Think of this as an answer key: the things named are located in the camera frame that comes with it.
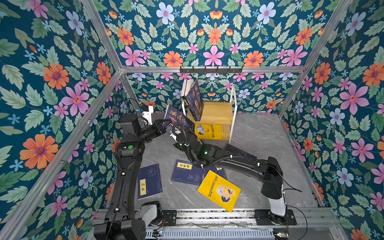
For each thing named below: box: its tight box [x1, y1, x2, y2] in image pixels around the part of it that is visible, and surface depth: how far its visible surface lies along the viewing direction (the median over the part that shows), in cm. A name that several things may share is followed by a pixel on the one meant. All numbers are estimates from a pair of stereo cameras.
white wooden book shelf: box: [181, 85, 238, 143], surface depth 92 cm
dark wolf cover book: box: [224, 143, 257, 159], surface depth 98 cm
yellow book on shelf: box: [194, 124, 231, 141], surface depth 105 cm
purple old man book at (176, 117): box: [164, 104, 195, 134], surface depth 77 cm
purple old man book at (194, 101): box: [182, 79, 204, 122], surface depth 83 cm
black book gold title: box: [181, 79, 194, 106], surface depth 78 cm
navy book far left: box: [137, 163, 163, 200], surface depth 87 cm
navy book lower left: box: [171, 159, 205, 186], surface depth 89 cm
